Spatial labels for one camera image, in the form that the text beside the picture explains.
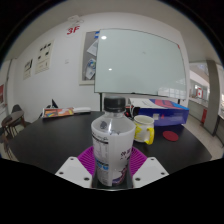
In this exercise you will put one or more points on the black and red small item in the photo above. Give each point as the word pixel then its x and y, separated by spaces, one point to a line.
pixel 129 110

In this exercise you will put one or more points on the flat round red coaster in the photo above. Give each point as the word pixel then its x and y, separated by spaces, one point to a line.
pixel 170 136

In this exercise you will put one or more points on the flat white device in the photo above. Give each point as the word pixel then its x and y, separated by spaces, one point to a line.
pixel 82 110

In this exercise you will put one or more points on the clear black-capped drink bottle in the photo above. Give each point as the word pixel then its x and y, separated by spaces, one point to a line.
pixel 113 143

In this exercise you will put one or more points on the small white wall poster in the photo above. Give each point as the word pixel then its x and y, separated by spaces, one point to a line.
pixel 28 69

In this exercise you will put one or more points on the whiteboard on stand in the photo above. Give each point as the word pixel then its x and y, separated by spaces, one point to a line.
pixel 140 63

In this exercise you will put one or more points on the dark wooden chair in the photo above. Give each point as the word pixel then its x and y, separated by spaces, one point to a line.
pixel 11 121

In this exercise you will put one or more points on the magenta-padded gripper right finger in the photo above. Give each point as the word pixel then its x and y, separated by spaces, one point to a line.
pixel 150 170

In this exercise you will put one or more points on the blue cardboard box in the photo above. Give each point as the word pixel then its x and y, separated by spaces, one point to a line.
pixel 166 113

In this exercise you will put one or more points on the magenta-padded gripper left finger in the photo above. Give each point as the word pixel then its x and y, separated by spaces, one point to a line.
pixel 73 170

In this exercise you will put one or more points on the red standing box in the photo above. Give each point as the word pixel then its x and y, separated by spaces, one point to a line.
pixel 204 116

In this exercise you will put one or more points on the red and white wall sign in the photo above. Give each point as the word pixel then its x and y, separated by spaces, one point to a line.
pixel 199 93

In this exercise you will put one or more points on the colourful flat orange box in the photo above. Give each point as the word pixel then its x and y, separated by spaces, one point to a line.
pixel 58 112

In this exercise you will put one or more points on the large white wall poster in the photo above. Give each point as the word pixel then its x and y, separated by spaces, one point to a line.
pixel 44 57

